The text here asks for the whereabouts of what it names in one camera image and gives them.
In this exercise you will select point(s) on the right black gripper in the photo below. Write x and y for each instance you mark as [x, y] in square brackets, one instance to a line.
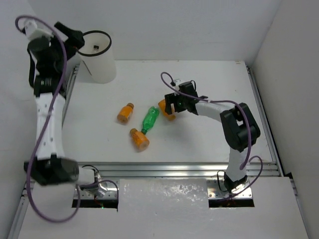
[170, 98]

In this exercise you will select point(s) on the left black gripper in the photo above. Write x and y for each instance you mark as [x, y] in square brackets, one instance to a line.
[72, 38]

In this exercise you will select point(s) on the orange bottle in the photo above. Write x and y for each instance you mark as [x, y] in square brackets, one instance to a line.
[139, 139]
[125, 113]
[161, 105]

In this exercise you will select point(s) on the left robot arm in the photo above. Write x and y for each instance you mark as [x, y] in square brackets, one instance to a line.
[50, 165]

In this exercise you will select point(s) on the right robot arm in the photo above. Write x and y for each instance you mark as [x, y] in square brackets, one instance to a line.
[239, 126]

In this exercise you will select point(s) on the white cylindrical bin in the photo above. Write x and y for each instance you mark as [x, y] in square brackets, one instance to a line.
[101, 65]

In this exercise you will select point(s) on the green plastic bottle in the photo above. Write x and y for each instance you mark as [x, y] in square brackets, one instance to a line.
[150, 119]

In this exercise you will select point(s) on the white foam pad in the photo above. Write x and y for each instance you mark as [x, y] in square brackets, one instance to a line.
[162, 194]

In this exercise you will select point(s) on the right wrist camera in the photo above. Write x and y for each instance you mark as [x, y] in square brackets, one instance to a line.
[177, 82]

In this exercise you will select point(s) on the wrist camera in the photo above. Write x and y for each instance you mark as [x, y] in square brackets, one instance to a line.
[177, 82]
[32, 31]

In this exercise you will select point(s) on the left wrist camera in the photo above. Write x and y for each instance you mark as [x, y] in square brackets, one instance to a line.
[32, 31]

